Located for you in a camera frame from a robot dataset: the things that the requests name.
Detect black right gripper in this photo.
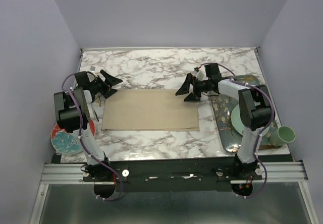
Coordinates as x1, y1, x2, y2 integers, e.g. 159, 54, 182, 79
175, 73, 210, 102

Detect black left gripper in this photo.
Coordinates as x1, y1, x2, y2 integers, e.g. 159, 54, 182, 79
89, 70, 122, 98

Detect beige linen napkin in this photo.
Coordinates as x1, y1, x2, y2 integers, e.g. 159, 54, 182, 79
102, 89, 199, 131

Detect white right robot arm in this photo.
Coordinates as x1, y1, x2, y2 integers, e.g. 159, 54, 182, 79
175, 63, 275, 180

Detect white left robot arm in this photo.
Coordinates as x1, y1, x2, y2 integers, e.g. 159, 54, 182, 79
53, 70, 123, 181

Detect silver fork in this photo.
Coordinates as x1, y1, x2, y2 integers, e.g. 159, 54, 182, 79
91, 101, 99, 122

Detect floral teal serving tray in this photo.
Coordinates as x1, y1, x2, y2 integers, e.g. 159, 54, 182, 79
208, 74, 285, 153

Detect mint green plate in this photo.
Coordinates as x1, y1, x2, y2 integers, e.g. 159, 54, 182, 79
231, 105, 245, 135

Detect red and blue round plate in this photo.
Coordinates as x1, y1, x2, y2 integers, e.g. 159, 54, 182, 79
50, 124, 82, 155

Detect mint green cup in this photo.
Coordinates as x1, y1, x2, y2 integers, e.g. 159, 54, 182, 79
269, 126, 296, 146

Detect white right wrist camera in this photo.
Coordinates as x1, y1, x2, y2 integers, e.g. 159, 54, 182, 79
192, 68, 204, 81

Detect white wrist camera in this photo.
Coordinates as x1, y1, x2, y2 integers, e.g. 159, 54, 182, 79
89, 66, 96, 73
192, 68, 204, 81

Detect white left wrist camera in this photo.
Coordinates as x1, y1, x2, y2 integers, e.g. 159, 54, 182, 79
89, 66, 96, 73

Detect black mounting base plate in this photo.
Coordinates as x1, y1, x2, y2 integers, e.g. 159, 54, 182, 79
81, 157, 262, 198

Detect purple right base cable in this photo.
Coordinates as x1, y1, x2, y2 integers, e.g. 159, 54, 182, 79
236, 155, 268, 200

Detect aluminium frame rail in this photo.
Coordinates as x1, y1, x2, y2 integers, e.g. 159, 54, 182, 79
40, 162, 308, 184

